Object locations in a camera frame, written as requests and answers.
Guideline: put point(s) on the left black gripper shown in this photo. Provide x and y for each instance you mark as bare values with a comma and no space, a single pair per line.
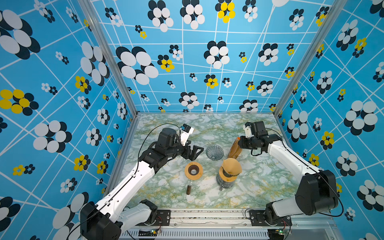
193,155

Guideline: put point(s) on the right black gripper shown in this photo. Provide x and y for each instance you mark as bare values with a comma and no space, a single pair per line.
242,142

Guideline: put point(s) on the grey glass dripper cone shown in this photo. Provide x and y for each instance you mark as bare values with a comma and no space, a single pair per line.
214,152

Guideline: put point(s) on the glass scoop wooden handle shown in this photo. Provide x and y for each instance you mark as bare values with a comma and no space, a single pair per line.
189,187

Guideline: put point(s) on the grey ribbed glass carafe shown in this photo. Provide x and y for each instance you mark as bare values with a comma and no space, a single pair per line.
223,184

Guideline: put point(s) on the wooden ring dripper holder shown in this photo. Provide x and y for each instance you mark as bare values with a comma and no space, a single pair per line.
226,177

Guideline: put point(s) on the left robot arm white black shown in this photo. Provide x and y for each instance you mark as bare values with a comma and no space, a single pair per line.
109,218

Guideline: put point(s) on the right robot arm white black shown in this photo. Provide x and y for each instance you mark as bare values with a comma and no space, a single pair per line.
317,191

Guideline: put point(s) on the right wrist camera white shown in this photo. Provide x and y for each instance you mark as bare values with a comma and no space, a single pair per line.
248,131

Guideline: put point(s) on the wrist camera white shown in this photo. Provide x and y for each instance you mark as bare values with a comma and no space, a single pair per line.
185,132
248,131

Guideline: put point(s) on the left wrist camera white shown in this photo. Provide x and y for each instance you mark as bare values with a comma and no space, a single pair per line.
185,132

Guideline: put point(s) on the aluminium front rail frame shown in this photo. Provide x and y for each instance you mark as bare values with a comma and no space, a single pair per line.
232,224

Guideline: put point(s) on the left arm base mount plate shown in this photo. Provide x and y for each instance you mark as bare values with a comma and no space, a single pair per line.
158,218

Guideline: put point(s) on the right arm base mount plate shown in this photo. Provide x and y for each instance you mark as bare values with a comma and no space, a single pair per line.
265,218

